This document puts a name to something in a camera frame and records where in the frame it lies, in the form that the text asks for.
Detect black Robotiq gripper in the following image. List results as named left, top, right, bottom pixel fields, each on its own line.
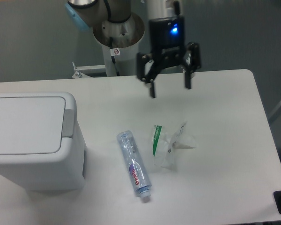
left=136, top=15, right=201, bottom=98

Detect white trash can body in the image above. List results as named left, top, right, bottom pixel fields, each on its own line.
left=0, top=92, right=86, bottom=191

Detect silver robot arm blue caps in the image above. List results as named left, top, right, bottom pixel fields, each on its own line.
left=65, top=0, right=201, bottom=98

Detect crumpled clear plastic wrapper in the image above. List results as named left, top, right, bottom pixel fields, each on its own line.
left=152, top=121, right=198, bottom=169

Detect clear plastic water bottle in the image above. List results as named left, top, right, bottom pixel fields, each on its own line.
left=117, top=130, right=152, bottom=203

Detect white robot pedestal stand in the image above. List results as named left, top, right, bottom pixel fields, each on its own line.
left=72, top=44, right=139, bottom=79

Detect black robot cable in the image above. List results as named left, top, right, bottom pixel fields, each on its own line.
left=109, top=36, right=120, bottom=77

